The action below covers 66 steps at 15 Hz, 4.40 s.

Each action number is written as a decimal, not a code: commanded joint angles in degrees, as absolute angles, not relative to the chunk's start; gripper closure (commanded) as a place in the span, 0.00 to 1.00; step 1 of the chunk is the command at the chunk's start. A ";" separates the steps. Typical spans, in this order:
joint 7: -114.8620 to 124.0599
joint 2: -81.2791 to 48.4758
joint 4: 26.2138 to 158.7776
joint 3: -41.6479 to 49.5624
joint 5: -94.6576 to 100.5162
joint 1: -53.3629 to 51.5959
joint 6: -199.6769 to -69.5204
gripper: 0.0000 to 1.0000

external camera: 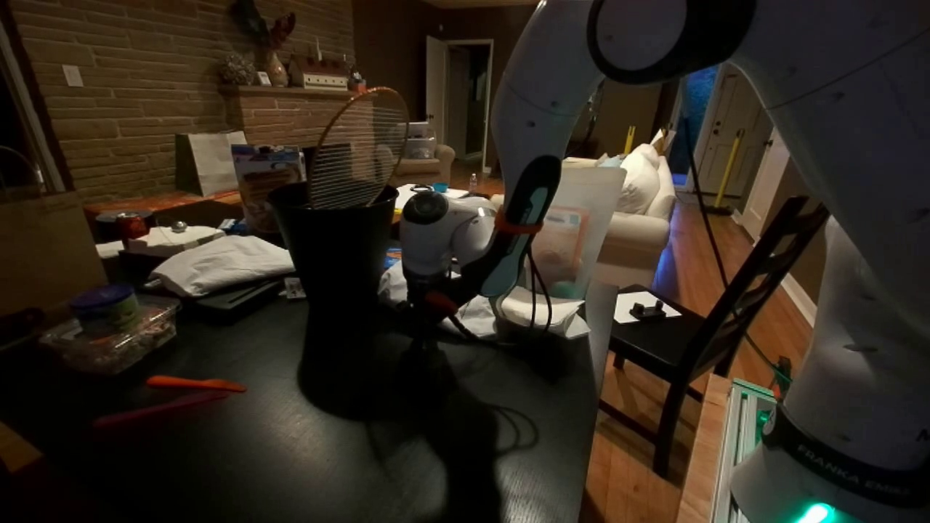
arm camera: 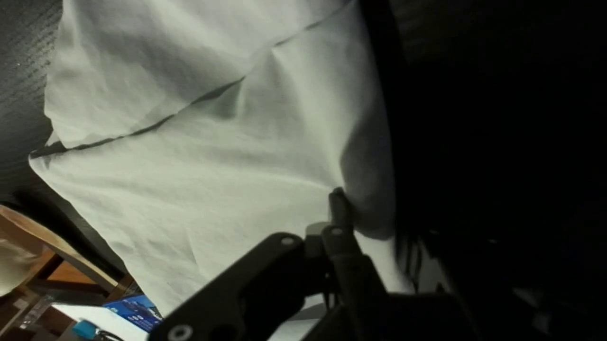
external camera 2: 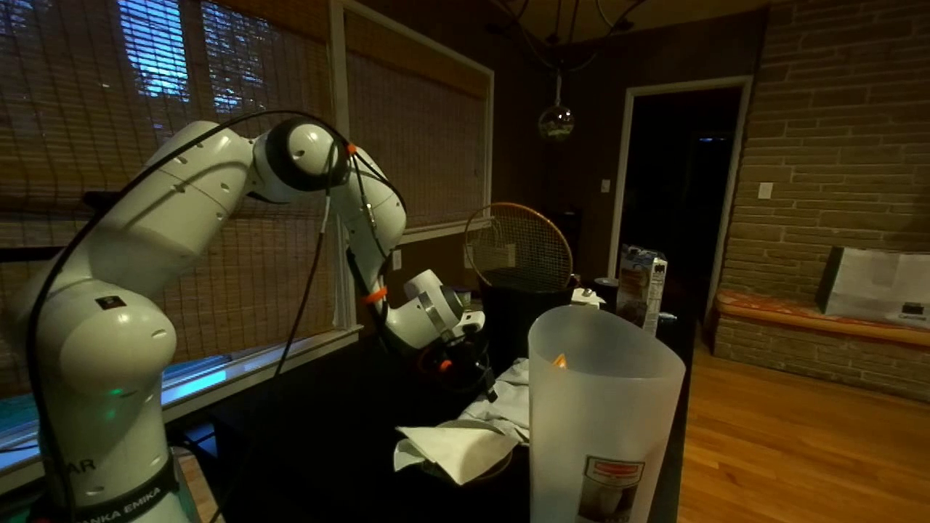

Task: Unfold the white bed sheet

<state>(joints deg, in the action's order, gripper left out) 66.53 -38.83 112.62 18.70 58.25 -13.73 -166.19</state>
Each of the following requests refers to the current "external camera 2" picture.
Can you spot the narrow woven window blind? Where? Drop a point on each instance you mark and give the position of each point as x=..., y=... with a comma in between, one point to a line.
x=415, y=147

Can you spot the white door frame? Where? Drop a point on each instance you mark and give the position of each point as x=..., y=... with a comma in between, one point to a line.
x=620, y=193

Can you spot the round chair back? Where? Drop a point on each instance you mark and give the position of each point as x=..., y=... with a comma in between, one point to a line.
x=524, y=314

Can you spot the folded white napkin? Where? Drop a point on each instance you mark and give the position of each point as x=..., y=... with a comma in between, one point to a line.
x=454, y=452

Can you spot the glass globe pendant lamp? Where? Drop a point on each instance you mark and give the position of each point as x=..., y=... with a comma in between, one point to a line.
x=555, y=121

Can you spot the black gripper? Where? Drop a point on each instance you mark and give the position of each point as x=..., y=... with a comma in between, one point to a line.
x=459, y=353

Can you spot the printed drink carton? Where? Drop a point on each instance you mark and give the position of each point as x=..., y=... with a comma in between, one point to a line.
x=640, y=291

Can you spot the wooden hearth ledge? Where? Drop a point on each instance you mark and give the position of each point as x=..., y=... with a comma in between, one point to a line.
x=803, y=321

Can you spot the translucent plastic pitcher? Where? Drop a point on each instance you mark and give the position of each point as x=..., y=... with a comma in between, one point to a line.
x=600, y=417

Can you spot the small white crumpled paper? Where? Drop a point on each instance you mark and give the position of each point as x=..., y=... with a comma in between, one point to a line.
x=588, y=298

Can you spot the white box on counter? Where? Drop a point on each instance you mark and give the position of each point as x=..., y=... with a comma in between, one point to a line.
x=874, y=281

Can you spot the white light switch plate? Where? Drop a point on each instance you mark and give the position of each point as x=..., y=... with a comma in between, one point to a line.
x=765, y=189

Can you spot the wide woven window blind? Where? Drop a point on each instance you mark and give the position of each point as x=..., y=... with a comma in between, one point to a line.
x=77, y=127

